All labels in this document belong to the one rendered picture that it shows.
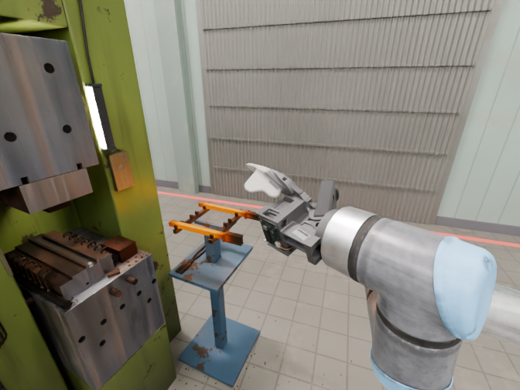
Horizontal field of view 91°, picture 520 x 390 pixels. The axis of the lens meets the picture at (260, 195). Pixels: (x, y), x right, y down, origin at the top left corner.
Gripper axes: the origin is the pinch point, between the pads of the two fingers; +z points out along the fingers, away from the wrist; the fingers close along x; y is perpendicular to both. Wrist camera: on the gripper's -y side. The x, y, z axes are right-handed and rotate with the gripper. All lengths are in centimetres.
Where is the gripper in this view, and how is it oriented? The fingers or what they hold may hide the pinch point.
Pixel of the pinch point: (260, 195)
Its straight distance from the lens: 52.6
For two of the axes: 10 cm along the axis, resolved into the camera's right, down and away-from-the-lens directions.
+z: -6.3, -2.4, 7.4
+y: -7.2, 5.2, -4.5
